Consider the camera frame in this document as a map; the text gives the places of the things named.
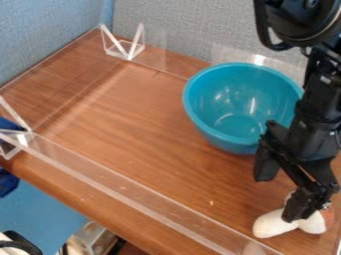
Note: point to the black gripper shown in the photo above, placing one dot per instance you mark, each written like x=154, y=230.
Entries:
x=301, y=150

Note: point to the white brown toy mushroom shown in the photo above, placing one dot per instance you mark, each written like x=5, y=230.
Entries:
x=269, y=224

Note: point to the blue plastic bowl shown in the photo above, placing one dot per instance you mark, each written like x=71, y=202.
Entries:
x=231, y=98

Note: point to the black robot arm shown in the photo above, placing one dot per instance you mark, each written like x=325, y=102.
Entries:
x=306, y=24

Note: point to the white box under table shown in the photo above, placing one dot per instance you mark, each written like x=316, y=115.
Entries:
x=91, y=240

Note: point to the clear acrylic back barrier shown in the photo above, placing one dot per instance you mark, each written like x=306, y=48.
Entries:
x=176, y=64

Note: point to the clear acrylic barrier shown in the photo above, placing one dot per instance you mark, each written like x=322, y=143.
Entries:
x=152, y=221
x=176, y=64

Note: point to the clear acrylic front barrier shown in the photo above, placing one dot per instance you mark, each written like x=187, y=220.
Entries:
x=152, y=221

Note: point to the black white device corner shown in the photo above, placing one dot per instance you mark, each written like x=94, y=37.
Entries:
x=13, y=244

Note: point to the clear acrylic corner bracket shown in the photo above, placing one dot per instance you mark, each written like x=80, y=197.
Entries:
x=122, y=48

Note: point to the clear acrylic left bracket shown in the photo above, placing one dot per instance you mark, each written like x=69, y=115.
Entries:
x=15, y=132

